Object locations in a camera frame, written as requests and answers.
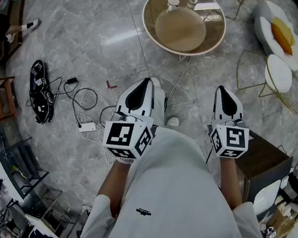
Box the round white seat cushion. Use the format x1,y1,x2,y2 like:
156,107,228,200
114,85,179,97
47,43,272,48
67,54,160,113
262,52,295,95

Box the black floor cable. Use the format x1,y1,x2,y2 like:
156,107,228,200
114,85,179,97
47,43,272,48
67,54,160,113
23,70,120,137

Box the white floor cable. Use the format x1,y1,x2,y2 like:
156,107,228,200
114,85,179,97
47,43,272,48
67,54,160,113
71,87,118,174

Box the white mug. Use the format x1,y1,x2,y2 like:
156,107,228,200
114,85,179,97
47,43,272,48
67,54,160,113
166,0,181,13

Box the person's right forearm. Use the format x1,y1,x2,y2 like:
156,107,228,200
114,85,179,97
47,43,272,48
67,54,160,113
215,154,245,212

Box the white desk with black frame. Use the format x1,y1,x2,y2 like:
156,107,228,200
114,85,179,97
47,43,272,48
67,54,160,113
0,134,53,206

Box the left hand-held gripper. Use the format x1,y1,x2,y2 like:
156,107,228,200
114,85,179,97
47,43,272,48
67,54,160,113
94,77,163,167

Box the white chair seat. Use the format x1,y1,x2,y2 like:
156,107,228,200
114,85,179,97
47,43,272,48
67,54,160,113
249,179,286,216

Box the person's left forearm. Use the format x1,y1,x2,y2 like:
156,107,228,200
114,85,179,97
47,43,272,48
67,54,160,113
93,157,140,221

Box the person's white shirt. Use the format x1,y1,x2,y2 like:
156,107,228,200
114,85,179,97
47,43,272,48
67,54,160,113
24,115,265,238

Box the brown wooden bench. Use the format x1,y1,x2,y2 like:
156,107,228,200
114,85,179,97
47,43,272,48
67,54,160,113
0,0,36,65

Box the orange yolk cushion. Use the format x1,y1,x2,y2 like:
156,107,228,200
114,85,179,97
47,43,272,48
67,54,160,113
270,15,297,58

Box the round glass side table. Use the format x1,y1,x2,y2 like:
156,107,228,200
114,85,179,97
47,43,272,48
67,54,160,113
139,0,231,65

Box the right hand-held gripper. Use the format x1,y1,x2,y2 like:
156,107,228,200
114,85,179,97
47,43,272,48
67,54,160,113
202,82,253,162

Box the thin white cable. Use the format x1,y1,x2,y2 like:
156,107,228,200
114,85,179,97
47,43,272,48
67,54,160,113
161,55,198,106

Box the small white table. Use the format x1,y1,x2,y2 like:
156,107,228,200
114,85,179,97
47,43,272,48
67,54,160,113
25,208,66,238

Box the cardboard box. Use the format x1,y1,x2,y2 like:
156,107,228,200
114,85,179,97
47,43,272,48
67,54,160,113
264,203,298,238

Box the dark wooden cabinet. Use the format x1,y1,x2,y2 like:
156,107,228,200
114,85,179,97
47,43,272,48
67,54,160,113
231,124,298,205

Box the person's light trousers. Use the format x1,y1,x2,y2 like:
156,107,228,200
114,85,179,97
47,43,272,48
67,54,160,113
147,82,172,128

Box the white power strip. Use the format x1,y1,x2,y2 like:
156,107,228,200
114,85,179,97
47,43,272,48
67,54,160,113
78,122,97,133

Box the black equipment bundle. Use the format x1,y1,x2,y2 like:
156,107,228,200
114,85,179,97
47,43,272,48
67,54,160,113
24,58,57,125

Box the person's white shoe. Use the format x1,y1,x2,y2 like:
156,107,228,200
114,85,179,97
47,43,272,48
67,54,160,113
150,76,162,89
166,115,180,127

